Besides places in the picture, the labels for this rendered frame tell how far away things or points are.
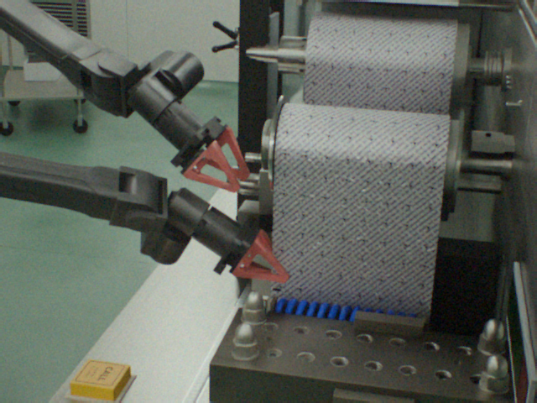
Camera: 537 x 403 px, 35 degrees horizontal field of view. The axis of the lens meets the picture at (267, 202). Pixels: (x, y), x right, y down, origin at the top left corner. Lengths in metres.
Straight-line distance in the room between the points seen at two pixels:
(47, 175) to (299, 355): 0.42
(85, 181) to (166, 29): 5.97
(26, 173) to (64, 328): 2.19
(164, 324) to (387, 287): 0.43
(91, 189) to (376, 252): 0.41
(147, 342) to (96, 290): 2.21
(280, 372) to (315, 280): 0.20
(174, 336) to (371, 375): 0.44
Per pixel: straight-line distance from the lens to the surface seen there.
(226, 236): 1.23
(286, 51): 1.45
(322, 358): 1.13
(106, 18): 7.31
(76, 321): 3.40
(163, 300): 1.56
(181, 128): 1.23
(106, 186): 1.20
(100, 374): 1.31
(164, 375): 1.34
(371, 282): 1.24
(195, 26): 7.06
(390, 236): 1.21
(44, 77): 6.19
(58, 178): 1.20
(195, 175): 1.22
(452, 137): 1.18
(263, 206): 1.30
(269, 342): 1.16
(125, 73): 1.25
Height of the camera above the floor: 1.61
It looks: 21 degrees down
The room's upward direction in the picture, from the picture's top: 2 degrees clockwise
